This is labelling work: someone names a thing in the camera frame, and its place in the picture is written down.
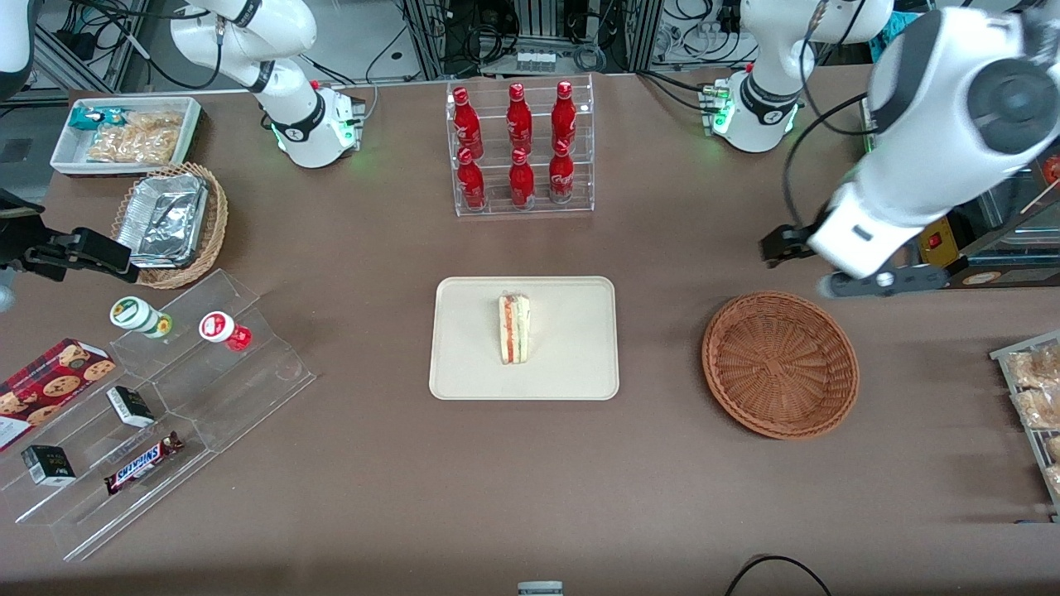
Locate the green white yogurt cup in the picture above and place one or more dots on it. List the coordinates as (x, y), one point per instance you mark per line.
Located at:
(134, 314)

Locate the teal snack packet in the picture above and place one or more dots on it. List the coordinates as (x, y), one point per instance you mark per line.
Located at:
(87, 117)

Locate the small black box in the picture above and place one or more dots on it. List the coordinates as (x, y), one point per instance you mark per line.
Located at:
(130, 406)
(47, 465)

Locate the clear acrylic stepped stand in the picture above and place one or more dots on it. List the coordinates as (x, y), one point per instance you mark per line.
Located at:
(248, 389)
(83, 521)

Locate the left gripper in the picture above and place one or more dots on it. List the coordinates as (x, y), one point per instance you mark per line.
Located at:
(797, 237)

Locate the yellow switch box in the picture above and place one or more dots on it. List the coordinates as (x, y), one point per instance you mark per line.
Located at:
(944, 252)

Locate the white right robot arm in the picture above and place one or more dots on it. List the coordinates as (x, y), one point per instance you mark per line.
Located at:
(290, 108)

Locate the red white yogurt cup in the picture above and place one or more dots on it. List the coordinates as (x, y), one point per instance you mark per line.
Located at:
(220, 329)

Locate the round brown wicker basket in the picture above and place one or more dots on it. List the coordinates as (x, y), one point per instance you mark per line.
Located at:
(778, 364)

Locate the beige plastic tray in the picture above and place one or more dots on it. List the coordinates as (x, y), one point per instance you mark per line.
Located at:
(571, 348)

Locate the red tartan cookie box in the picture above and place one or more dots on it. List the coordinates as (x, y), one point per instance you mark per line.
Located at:
(50, 385)

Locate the grey device edge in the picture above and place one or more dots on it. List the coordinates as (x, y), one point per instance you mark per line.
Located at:
(540, 588)

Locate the red cola bottle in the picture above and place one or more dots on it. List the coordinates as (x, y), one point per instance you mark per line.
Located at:
(519, 116)
(472, 182)
(466, 120)
(564, 112)
(522, 182)
(561, 175)

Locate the snickers chocolate bar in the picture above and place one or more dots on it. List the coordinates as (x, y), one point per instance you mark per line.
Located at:
(141, 463)

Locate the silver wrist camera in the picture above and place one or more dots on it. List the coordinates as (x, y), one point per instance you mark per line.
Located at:
(5, 290)
(886, 281)

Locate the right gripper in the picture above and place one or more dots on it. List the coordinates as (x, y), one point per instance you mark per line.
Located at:
(23, 244)

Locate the clear acrylic bottle rack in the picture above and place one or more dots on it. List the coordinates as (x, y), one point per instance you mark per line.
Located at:
(522, 207)

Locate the white power strip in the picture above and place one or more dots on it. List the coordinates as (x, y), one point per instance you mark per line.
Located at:
(537, 60)

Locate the wrapped pastry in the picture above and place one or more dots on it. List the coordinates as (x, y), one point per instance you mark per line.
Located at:
(1054, 478)
(1042, 407)
(1039, 368)
(1054, 447)

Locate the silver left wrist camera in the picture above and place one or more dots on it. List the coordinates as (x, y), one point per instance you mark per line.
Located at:
(886, 281)

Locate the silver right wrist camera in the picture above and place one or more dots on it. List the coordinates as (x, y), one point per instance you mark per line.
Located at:
(5, 290)

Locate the stacked aluminium foil trays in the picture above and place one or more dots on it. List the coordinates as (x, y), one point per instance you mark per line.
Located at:
(161, 219)

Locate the tray of packaged bread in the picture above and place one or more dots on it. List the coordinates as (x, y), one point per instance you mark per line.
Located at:
(1006, 360)

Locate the white rectangular snack bin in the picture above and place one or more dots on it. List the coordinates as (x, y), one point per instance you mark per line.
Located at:
(66, 157)

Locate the light tan wicker basket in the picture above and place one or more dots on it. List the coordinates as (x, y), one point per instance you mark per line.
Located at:
(217, 215)

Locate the black food warmer cabinet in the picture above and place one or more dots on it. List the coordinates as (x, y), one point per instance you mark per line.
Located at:
(973, 240)

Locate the clear bag of crackers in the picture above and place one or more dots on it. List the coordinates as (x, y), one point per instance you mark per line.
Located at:
(137, 142)

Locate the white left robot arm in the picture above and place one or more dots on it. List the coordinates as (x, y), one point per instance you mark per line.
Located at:
(936, 99)

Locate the triangular sandwich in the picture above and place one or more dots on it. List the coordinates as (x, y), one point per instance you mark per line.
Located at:
(513, 331)

